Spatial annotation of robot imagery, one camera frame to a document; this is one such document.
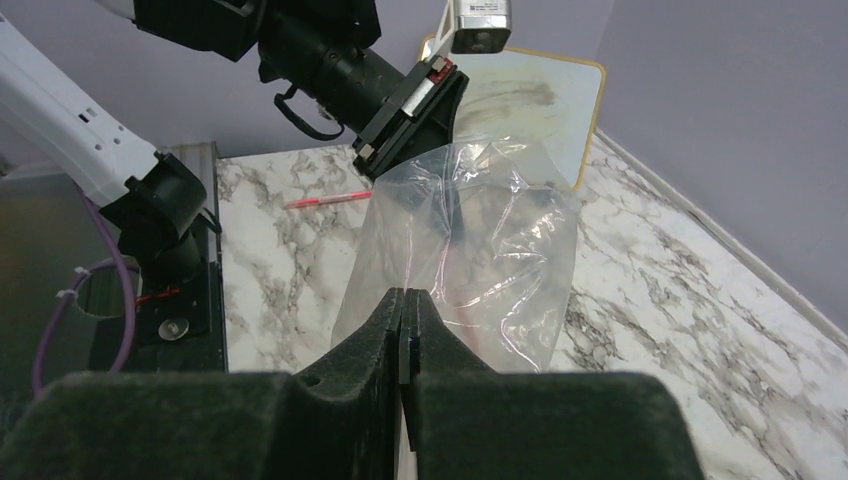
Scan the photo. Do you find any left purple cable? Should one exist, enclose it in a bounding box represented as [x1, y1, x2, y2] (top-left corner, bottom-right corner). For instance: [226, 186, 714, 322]
[31, 192, 138, 399]

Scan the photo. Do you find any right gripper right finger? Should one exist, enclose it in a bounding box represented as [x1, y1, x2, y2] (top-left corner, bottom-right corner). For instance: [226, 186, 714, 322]
[399, 289, 703, 479]

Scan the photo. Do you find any clear zip top bag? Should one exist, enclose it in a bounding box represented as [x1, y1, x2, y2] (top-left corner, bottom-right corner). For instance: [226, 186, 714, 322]
[331, 137, 578, 372]

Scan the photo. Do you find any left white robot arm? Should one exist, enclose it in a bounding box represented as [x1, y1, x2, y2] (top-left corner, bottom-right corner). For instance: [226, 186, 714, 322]
[1, 1, 469, 285]

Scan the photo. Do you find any gold framed mirror tray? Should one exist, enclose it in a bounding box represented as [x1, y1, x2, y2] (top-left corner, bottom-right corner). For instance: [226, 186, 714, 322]
[451, 47, 607, 190]

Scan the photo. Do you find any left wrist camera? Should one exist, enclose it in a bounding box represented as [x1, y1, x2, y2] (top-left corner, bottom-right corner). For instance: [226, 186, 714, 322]
[427, 0, 512, 71]

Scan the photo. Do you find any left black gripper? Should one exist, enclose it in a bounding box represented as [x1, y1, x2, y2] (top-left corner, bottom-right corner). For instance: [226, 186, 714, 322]
[258, 14, 469, 181]

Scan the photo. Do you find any red pen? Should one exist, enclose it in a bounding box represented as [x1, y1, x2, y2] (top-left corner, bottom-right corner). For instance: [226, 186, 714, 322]
[284, 190, 372, 209]

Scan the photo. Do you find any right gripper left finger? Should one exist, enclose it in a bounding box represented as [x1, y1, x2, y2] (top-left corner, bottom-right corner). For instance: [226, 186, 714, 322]
[1, 288, 404, 479]

